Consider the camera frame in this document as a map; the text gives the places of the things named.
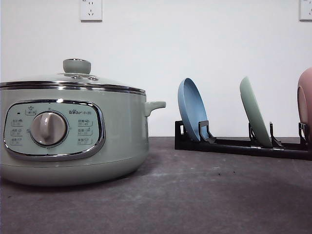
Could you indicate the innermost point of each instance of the glass steamer lid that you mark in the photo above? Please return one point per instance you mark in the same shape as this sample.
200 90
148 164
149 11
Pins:
76 75

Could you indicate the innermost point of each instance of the green plate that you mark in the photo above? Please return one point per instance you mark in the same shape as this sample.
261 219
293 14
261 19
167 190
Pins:
255 113

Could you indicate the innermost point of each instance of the blue plate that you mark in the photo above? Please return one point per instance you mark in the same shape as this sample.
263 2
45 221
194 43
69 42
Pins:
192 107

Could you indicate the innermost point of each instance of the green electric steamer pot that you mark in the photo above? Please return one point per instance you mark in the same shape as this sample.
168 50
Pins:
71 136

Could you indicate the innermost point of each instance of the pink plate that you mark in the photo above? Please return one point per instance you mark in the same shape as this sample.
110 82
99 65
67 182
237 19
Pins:
302 106

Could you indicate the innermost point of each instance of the black plate rack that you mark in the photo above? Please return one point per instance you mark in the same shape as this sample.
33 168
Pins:
301 150

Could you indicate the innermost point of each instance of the white wall socket left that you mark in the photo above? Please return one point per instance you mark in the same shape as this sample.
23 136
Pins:
91 11

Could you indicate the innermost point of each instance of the white wall socket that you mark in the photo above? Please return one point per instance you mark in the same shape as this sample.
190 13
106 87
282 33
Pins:
305 11
91 11

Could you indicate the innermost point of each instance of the white wall socket right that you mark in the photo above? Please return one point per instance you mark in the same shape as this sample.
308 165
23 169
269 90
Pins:
305 11

